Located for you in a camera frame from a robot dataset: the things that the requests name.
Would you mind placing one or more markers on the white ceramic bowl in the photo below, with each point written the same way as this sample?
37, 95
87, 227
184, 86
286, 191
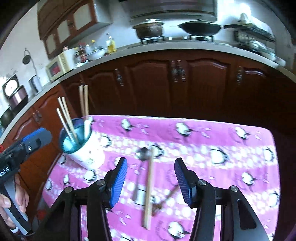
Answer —
96, 54

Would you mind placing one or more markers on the rice cooker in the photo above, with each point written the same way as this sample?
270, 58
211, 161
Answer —
15, 93

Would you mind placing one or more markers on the silver spoon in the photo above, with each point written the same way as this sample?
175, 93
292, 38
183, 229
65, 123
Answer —
143, 154

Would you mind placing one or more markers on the yellow oil bottle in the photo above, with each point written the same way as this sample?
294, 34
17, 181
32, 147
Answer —
110, 43

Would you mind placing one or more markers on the dark wooden base cabinets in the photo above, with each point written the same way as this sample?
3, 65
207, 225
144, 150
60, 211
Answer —
200, 84

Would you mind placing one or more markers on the brown wooden chopstick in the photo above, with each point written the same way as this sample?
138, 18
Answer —
81, 97
86, 104

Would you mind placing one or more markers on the cream microwave oven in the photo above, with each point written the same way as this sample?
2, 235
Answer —
61, 64

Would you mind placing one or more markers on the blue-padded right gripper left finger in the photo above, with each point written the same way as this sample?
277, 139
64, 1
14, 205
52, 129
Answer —
114, 180

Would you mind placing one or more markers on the small gold fork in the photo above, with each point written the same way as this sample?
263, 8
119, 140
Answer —
156, 207

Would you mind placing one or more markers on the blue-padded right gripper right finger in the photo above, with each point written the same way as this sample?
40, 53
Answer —
187, 180

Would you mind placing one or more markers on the pink penguin tablecloth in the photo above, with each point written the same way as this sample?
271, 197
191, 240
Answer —
223, 154

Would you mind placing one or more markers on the dark cooking pot with lid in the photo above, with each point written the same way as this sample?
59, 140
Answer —
149, 28

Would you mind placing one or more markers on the brown chopstick in holder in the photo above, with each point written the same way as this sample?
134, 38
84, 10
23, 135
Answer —
64, 125

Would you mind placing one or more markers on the white teal-rimmed utensil holder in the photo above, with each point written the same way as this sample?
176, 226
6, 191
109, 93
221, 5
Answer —
88, 152

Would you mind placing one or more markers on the dark sauce bottle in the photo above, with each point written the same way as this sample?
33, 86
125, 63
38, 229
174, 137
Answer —
82, 53

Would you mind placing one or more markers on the gas stove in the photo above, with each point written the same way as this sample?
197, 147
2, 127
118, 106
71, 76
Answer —
183, 38

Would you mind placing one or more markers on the wooden upper cabinets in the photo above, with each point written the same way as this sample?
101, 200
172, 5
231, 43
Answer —
63, 23

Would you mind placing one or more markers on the light bamboo chopstick in holder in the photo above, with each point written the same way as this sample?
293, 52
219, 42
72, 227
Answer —
65, 118

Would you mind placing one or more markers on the steel range hood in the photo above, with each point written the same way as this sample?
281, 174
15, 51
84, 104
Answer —
189, 9

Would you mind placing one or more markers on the black wok with lid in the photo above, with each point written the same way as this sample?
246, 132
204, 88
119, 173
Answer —
204, 28

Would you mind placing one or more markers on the black dish drying rack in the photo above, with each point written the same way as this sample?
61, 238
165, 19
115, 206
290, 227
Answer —
254, 39

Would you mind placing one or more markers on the steel kettle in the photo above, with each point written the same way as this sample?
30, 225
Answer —
35, 84

